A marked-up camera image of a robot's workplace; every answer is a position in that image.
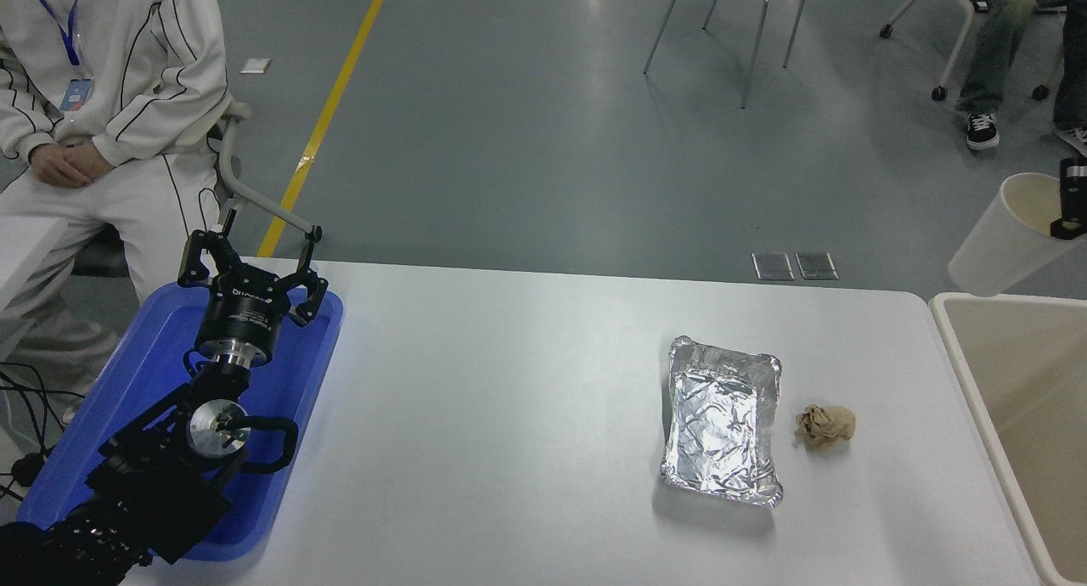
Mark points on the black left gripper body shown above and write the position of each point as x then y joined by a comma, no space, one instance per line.
239,318

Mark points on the white paper cup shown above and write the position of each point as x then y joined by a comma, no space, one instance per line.
994,242

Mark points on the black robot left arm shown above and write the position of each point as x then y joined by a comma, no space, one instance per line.
153,484

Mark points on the person's left hand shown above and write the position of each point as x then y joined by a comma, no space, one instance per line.
93,155

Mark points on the person's right hand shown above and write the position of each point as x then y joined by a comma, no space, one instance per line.
55,171

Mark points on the grey office chair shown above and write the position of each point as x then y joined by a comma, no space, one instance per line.
255,200

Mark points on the blue plastic tray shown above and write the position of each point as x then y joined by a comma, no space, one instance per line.
153,357

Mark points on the large pale bin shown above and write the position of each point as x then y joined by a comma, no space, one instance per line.
1019,365

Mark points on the seated person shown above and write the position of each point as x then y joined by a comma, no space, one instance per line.
1002,34

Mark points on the white side table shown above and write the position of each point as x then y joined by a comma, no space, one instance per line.
13,263

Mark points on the white wheeled chair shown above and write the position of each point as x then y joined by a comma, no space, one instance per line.
955,25

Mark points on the metal floor socket plate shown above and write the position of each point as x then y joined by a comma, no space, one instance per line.
817,265
773,266

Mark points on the crumpled tan paper ball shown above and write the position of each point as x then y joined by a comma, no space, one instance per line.
825,426

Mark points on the silver foil tray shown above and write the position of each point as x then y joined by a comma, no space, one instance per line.
722,416

